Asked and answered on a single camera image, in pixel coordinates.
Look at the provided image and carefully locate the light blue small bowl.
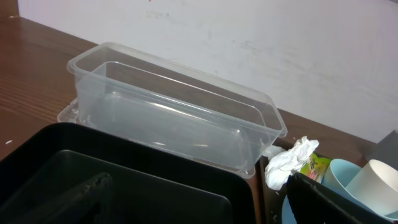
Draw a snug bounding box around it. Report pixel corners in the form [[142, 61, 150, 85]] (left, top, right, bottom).
[[322, 159, 397, 222]]

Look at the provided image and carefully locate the clear plastic bin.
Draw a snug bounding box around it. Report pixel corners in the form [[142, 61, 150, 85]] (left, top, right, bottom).
[[58, 42, 288, 179]]

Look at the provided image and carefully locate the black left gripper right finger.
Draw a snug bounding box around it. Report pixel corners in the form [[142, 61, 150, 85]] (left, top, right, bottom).
[[286, 173, 397, 224]]

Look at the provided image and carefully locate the green yellow snack wrapper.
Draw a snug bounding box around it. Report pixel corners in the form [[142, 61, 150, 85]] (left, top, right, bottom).
[[300, 153, 331, 183]]

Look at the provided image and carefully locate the grey dishwasher rack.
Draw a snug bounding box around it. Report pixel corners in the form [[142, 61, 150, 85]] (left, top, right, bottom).
[[369, 129, 398, 170]]

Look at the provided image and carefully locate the crumpled white tissue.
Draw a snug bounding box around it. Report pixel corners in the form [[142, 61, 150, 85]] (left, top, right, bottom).
[[262, 136, 319, 191]]

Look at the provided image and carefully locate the black plastic bin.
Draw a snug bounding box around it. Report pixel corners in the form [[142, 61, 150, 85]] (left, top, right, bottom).
[[1, 123, 256, 223]]

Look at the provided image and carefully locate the dark brown serving tray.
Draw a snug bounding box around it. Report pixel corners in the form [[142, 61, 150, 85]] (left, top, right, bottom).
[[259, 136, 377, 224]]

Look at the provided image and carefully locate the large dark blue bowl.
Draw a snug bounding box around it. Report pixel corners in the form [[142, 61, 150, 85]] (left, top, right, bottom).
[[281, 196, 297, 224]]

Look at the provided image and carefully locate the white paper cup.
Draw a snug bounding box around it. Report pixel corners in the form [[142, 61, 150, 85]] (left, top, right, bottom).
[[346, 159, 397, 216]]

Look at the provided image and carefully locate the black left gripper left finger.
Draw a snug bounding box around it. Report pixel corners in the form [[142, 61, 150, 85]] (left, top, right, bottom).
[[18, 172, 113, 224]]

